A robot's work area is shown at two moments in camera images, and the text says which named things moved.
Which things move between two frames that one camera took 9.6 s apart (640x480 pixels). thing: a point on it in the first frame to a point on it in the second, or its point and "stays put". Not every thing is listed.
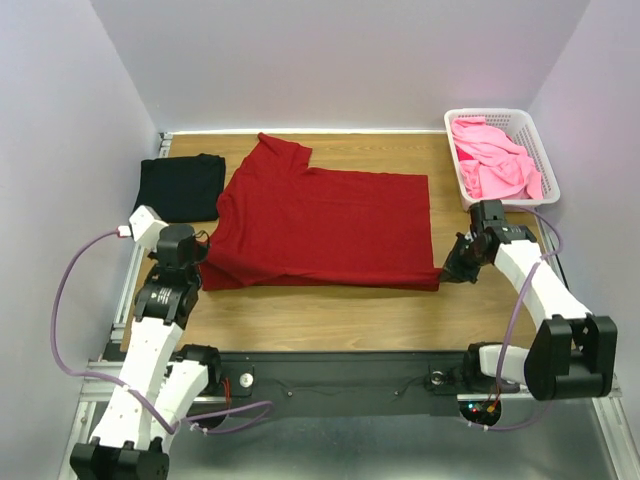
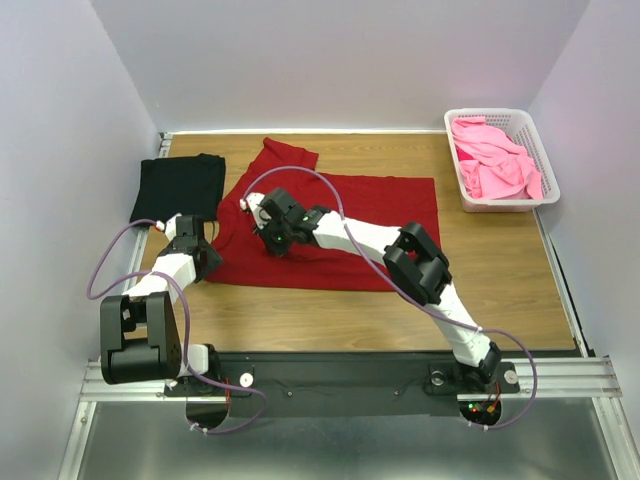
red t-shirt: (281, 225) stays put
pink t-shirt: (493, 165) stays put
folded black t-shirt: (182, 189) stays put
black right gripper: (453, 270) to (279, 247)
